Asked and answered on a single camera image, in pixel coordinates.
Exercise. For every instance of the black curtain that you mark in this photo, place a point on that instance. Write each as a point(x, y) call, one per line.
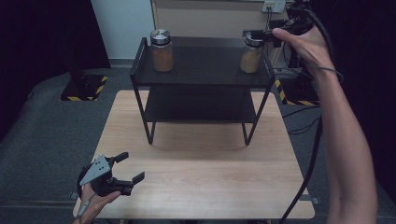
point(373, 62)
point(37, 46)

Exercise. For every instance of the black stand striped base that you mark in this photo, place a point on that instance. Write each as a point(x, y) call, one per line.
point(82, 88)
point(297, 91)

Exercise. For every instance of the beige wooden cabinet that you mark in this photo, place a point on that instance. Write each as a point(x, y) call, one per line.
point(211, 18)

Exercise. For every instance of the grey metal table bracket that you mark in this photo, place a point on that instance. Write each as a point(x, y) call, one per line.
point(311, 199)
point(74, 195)

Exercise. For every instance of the glass jar orange powder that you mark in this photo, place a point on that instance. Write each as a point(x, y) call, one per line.
point(162, 54)

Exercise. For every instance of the white wall outlet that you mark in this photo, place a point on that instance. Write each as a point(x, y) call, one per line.
point(274, 5)

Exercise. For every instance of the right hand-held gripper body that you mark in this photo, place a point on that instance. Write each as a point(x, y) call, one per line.
point(300, 20)

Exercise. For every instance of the person's right hand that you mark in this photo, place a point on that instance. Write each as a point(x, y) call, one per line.
point(309, 46)

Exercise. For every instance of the glass jar yellow powder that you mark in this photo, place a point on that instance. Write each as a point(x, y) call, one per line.
point(250, 57)

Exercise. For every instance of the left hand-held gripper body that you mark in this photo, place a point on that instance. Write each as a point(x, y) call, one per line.
point(98, 174)

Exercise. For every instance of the black two-tier shelf rack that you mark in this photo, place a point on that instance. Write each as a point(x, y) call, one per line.
point(202, 65)

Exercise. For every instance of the person's left hand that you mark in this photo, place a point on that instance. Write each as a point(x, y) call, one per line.
point(93, 205)

